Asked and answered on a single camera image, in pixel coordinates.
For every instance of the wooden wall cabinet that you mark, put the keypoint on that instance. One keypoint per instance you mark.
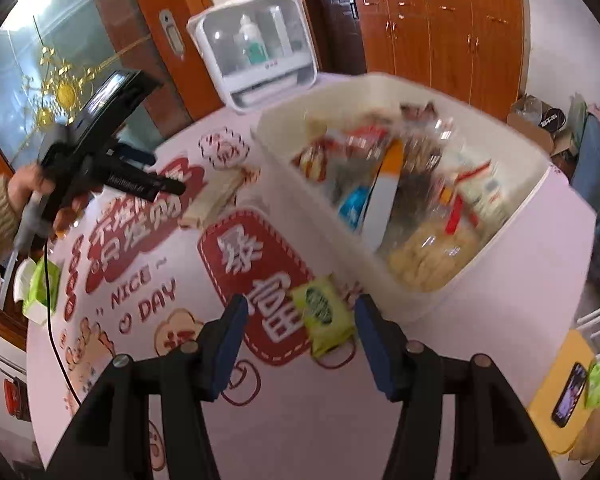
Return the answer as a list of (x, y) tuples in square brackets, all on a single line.
[(455, 50)]

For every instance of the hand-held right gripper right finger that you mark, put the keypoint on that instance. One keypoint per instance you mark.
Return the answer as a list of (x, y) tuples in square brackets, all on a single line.
[(375, 345)]

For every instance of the pile of snack packets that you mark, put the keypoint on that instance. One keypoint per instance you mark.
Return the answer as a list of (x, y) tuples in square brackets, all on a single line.
[(430, 180)]

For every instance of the black smartphone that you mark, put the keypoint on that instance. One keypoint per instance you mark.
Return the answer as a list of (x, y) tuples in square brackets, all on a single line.
[(569, 395)]

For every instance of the person's left hand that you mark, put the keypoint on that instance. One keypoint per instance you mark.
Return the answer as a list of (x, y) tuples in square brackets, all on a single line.
[(25, 185)]

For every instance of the brown wooden door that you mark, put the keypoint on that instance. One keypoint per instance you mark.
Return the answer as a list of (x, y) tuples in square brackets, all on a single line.
[(145, 20)]

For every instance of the glass panel gold decoration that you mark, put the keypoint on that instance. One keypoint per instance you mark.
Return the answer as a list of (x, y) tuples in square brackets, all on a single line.
[(40, 35)]

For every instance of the white plastic storage bin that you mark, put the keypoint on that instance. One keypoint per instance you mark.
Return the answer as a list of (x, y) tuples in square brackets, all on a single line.
[(480, 270)]

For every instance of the green tissue pack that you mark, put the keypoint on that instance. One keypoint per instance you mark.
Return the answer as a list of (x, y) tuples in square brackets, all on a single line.
[(42, 290)]

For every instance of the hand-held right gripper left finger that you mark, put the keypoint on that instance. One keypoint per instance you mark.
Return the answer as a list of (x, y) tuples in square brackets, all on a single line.
[(230, 345)]

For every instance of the white sterilizer cabinet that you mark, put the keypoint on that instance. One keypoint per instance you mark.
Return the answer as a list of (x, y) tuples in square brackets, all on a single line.
[(250, 85)]

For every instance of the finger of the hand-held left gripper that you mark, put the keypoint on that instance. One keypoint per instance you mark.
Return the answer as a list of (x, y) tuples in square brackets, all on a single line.
[(145, 182), (135, 154)]

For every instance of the blue clothing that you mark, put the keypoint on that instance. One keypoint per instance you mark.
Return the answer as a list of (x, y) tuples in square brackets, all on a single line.
[(590, 160)]

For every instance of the blue silver snack packet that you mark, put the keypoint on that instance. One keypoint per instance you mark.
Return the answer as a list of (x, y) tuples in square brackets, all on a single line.
[(354, 207)]

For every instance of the tan cracker packet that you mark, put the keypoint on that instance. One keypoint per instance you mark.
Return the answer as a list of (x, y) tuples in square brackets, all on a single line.
[(210, 205)]

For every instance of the white bottle teal label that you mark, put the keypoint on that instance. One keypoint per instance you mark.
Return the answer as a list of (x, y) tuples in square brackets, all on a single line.
[(252, 45)]

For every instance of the cardboard box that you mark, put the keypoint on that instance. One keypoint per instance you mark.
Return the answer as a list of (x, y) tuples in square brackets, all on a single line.
[(530, 130)]

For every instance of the printed pink tablecloth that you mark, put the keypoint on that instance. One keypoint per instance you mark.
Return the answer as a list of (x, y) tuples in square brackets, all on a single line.
[(480, 335)]

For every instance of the yellow stool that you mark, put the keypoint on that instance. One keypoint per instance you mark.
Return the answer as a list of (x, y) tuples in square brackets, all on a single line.
[(550, 385)]

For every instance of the clear bag of round crackers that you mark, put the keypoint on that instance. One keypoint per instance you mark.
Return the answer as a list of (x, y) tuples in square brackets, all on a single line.
[(430, 260)]

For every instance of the dark wooden door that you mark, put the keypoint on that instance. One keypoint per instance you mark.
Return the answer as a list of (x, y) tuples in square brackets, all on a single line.
[(330, 25)]

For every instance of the green snack packet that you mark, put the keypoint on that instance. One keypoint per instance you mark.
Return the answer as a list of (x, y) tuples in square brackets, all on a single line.
[(322, 315)]

